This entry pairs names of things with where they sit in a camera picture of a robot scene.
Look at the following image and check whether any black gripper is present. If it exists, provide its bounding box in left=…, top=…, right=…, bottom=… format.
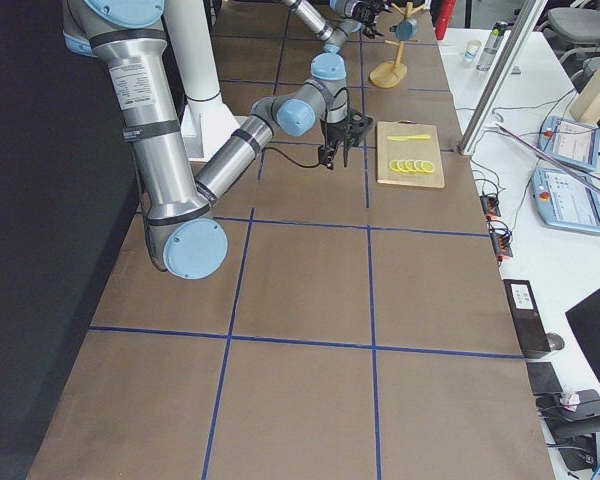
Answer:
left=318, top=117, right=351, bottom=170
left=355, top=0, right=384, bottom=39

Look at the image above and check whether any blue mug yellow inside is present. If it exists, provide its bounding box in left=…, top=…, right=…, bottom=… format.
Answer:
left=390, top=18, right=419, bottom=42

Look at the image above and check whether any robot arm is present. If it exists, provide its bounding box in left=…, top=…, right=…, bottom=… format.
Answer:
left=63, top=1, right=361, bottom=280
left=282, top=0, right=390, bottom=53

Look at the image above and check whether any wooden cup storage rack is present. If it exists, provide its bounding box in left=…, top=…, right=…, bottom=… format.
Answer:
left=369, top=2, right=427, bottom=89

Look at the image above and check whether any paper cup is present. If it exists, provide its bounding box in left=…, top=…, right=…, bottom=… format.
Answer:
left=463, top=39, right=481, bottom=63

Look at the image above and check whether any bamboo cutting board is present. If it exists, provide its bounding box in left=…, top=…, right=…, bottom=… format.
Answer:
left=376, top=121, right=445, bottom=189

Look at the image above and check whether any red object at edge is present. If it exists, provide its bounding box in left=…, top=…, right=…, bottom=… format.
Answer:
left=434, top=0, right=456, bottom=40

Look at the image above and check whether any yellow plastic knife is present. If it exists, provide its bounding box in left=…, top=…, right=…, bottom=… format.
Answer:
left=386, top=134, right=431, bottom=142

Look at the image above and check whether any plastic water bottle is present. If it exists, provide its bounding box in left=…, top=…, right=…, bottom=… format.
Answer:
left=476, top=21, right=508, bottom=71

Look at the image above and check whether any teach pendant near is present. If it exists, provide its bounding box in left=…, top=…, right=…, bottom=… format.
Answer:
left=531, top=168, right=600, bottom=235

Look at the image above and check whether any teach pendant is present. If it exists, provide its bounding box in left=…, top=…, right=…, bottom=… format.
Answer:
left=538, top=116, right=600, bottom=172
left=531, top=168, right=600, bottom=235

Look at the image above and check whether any teach pendant far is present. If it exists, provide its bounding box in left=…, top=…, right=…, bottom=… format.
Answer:
left=538, top=116, right=600, bottom=172

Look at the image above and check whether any black power adapter box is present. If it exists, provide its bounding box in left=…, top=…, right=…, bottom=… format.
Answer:
left=503, top=279, right=551, bottom=359

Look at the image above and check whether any black computer mouse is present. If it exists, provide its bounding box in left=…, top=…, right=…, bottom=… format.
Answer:
left=546, top=332, right=565, bottom=352

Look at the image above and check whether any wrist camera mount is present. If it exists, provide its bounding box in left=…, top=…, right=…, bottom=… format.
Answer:
left=346, top=109, right=374, bottom=147

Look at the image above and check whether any aluminium frame post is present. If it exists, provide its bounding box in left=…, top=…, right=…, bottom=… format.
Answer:
left=458, top=0, right=547, bottom=155

